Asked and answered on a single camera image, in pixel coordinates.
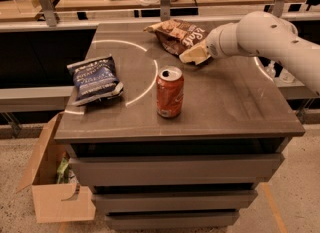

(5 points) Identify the brown chip bag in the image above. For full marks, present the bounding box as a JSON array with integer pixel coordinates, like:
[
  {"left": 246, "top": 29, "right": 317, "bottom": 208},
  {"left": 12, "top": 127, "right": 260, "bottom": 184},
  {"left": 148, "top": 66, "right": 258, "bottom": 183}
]
[{"left": 145, "top": 19, "right": 208, "bottom": 57}]

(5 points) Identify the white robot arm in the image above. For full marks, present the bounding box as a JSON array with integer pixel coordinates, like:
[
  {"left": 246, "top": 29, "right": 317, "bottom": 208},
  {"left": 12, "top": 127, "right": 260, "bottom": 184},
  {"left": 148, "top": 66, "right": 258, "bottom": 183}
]
[{"left": 179, "top": 11, "right": 320, "bottom": 96}]

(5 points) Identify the blue chip bag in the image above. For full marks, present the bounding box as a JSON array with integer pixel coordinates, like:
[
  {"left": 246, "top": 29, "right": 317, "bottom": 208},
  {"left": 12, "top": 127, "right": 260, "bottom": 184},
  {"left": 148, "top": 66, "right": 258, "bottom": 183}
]
[{"left": 67, "top": 56, "right": 124, "bottom": 106}]

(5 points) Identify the green bag in box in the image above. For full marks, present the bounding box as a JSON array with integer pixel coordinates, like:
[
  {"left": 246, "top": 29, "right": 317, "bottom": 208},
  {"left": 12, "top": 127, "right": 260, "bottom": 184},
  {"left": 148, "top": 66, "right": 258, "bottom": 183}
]
[{"left": 56, "top": 158, "right": 69, "bottom": 184}]

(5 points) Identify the orange soda can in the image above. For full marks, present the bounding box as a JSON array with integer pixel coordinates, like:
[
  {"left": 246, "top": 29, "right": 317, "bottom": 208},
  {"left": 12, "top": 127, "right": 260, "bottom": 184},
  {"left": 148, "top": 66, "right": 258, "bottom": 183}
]
[{"left": 156, "top": 66, "right": 184, "bottom": 118}]

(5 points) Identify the clear plastic bottle left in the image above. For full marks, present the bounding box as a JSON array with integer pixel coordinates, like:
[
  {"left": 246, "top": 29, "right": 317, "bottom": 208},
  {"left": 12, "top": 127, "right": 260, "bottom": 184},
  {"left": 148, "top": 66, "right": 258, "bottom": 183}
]
[{"left": 265, "top": 61, "right": 276, "bottom": 79}]

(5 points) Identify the clear plastic bottle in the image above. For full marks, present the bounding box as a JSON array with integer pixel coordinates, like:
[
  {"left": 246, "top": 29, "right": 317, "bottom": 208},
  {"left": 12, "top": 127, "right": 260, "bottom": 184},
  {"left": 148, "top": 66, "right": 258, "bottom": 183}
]
[
  {"left": 265, "top": 61, "right": 276, "bottom": 79},
  {"left": 279, "top": 68, "right": 295, "bottom": 83}
]

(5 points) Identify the clear plastic bottle right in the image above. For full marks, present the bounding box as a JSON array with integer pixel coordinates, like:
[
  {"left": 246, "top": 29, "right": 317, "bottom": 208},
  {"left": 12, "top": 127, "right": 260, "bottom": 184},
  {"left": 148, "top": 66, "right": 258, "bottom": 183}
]
[{"left": 279, "top": 68, "right": 295, "bottom": 83}]

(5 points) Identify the grey drawer cabinet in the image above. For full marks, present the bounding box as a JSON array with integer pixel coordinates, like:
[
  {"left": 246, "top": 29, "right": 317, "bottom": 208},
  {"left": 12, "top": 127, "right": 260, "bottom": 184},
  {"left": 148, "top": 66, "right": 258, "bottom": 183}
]
[{"left": 55, "top": 24, "right": 304, "bottom": 230}]

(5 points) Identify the open cardboard box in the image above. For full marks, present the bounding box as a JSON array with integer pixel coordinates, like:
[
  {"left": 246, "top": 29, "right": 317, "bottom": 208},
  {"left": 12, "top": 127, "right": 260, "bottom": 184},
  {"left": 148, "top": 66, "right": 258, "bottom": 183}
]
[{"left": 16, "top": 113, "right": 96, "bottom": 223}]

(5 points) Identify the metal bracket middle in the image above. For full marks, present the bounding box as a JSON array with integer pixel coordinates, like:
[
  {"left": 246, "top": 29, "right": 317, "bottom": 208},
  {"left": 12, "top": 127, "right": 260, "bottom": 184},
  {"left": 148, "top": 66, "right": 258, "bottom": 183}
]
[{"left": 160, "top": 0, "right": 170, "bottom": 21}]

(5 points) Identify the metal bracket left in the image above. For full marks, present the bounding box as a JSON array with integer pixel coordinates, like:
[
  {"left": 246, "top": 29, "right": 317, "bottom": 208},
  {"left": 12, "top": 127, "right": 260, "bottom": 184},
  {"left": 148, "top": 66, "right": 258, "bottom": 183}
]
[{"left": 38, "top": 0, "right": 58, "bottom": 27}]

